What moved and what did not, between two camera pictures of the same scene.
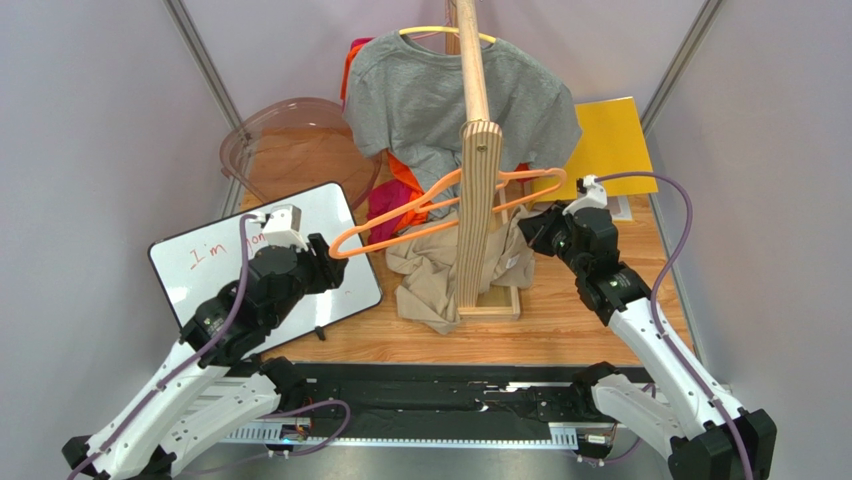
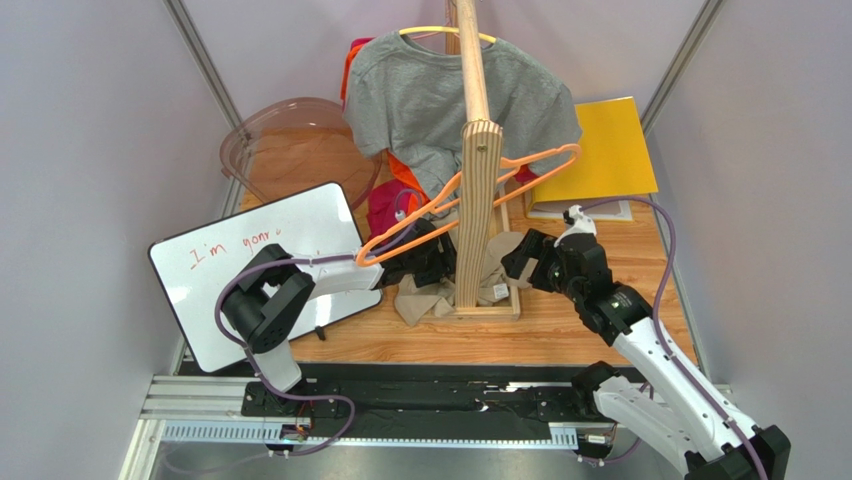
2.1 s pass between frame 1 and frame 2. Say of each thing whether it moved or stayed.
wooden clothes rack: stayed
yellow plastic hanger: stayed
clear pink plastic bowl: stayed
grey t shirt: stayed
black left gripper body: moved
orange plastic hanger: moved
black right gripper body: moved
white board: stayed
